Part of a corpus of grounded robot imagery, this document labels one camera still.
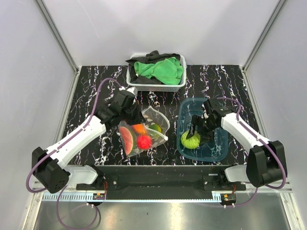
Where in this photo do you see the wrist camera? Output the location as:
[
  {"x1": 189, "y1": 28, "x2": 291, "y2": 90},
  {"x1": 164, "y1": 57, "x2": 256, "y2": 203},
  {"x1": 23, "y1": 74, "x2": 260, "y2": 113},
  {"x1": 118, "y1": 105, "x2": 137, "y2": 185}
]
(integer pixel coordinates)
[
  {"x1": 201, "y1": 103, "x2": 209, "y2": 120},
  {"x1": 119, "y1": 86, "x2": 138, "y2": 96}
]

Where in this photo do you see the fake green cabbage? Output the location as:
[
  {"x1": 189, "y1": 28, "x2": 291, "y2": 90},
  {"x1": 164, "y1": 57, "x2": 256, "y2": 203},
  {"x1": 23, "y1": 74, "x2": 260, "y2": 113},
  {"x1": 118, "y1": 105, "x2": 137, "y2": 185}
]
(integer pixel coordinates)
[{"x1": 180, "y1": 131, "x2": 201, "y2": 150}]

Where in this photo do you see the fake red orange mango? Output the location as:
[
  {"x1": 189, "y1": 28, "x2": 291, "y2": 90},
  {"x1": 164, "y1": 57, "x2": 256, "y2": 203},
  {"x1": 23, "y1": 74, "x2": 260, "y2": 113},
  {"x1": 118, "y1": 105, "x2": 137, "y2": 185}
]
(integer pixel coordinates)
[{"x1": 132, "y1": 124, "x2": 146, "y2": 135}]

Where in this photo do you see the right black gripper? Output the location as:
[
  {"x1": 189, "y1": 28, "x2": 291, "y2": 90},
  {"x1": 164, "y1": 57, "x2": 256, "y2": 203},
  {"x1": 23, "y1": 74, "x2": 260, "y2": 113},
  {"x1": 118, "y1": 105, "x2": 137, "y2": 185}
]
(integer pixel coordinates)
[{"x1": 186, "y1": 114, "x2": 218, "y2": 144}]

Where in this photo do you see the fake green orange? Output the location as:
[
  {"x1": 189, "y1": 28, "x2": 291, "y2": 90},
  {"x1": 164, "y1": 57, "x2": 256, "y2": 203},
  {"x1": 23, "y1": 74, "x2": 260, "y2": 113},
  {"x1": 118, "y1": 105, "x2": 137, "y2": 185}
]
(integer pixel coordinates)
[{"x1": 149, "y1": 123, "x2": 162, "y2": 133}]

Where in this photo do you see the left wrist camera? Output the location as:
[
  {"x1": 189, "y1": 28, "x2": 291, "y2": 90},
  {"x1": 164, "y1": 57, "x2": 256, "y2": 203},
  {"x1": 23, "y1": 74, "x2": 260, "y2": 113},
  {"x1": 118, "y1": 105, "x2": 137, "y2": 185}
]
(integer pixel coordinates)
[{"x1": 119, "y1": 86, "x2": 138, "y2": 96}]

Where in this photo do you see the clear zip top bag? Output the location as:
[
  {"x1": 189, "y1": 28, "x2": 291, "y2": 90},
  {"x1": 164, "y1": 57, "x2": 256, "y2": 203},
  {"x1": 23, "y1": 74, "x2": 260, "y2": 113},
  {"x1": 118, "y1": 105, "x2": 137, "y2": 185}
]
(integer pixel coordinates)
[{"x1": 118, "y1": 106, "x2": 170, "y2": 157}]

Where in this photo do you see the black cloth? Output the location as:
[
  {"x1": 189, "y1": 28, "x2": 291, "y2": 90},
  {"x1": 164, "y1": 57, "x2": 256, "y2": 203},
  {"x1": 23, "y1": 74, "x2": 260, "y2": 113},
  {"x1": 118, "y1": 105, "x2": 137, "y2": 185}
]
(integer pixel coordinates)
[{"x1": 126, "y1": 50, "x2": 180, "y2": 83}]

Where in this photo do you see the blue transparent plastic container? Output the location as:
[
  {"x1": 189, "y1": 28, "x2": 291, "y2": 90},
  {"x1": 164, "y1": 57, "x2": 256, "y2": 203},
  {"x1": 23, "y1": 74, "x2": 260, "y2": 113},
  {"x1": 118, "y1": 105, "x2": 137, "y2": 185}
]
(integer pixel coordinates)
[{"x1": 177, "y1": 98, "x2": 228, "y2": 162}]

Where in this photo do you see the white plastic basket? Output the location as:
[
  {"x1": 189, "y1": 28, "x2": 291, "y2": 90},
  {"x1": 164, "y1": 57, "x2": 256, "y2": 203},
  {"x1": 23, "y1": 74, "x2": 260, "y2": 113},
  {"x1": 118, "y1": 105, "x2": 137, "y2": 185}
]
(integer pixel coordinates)
[{"x1": 126, "y1": 55, "x2": 187, "y2": 92}]

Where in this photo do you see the fake red apple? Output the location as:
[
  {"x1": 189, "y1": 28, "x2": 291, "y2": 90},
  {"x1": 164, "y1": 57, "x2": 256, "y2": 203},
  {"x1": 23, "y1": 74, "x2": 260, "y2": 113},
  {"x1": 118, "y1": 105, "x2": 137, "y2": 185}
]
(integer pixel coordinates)
[{"x1": 137, "y1": 135, "x2": 152, "y2": 150}]

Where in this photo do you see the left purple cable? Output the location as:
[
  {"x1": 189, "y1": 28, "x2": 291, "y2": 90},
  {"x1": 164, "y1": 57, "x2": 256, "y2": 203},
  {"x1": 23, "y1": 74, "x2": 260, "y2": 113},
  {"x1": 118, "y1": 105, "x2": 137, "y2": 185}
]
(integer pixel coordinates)
[{"x1": 25, "y1": 78, "x2": 125, "y2": 228}]

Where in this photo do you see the green cloth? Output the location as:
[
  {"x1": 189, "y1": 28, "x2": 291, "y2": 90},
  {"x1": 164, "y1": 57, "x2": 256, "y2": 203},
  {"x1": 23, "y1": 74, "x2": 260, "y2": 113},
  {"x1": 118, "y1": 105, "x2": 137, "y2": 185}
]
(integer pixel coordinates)
[{"x1": 133, "y1": 57, "x2": 184, "y2": 85}]

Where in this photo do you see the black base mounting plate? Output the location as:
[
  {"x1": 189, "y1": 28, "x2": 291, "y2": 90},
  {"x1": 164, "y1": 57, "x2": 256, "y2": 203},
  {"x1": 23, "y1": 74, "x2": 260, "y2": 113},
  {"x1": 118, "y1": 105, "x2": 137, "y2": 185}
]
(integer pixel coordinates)
[{"x1": 76, "y1": 165, "x2": 247, "y2": 201}]

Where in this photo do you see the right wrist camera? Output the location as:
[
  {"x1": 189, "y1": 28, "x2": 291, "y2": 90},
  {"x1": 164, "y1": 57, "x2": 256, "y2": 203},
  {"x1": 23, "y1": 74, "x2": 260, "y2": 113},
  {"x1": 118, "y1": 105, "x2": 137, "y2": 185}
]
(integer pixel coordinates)
[{"x1": 201, "y1": 103, "x2": 209, "y2": 120}]

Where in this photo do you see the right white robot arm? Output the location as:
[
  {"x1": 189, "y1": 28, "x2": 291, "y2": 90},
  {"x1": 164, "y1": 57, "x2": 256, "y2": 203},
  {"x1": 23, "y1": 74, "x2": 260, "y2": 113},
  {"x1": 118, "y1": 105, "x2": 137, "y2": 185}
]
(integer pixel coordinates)
[{"x1": 185, "y1": 97, "x2": 287, "y2": 190}]

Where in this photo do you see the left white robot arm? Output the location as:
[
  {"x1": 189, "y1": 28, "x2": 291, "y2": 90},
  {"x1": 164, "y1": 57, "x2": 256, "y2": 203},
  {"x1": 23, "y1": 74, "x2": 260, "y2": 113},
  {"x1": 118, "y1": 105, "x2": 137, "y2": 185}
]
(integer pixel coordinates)
[{"x1": 31, "y1": 87, "x2": 145, "y2": 194}]

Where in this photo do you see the fake watermelon slice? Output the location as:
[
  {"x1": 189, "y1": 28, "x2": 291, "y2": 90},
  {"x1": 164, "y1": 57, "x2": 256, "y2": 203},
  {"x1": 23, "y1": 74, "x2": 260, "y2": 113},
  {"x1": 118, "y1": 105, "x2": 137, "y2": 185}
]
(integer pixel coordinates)
[{"x1": 119, "y1": 126, "x2": 136, "y2": 156}]

